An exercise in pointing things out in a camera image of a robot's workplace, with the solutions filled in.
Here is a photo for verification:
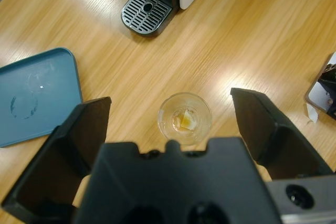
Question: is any clear glass cup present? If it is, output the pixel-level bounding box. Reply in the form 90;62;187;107
156;92;213;146

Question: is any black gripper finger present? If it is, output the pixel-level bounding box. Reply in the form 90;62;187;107
229;87;336;182
1;96;112;221

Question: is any teal square tray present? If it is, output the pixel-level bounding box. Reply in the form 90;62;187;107
0;47;83;148

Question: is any dark camera post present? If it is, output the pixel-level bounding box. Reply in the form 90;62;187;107
318;62;336;116

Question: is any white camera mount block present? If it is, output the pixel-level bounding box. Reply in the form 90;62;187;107
304;52;336;120

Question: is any white paper tag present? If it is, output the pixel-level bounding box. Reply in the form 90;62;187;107
305;102;320;124

